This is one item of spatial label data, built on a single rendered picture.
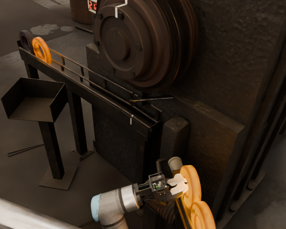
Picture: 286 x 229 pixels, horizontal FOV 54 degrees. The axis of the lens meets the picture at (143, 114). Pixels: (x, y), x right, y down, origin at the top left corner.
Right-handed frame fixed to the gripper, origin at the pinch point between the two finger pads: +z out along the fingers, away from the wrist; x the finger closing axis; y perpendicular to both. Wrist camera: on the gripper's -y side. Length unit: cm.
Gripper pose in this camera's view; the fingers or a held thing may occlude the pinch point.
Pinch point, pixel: (189, 183)
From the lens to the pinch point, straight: 108.7
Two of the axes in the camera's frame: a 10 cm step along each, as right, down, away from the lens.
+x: -1.8, -6.4, 7.5
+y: -2.3, -7.1, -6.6
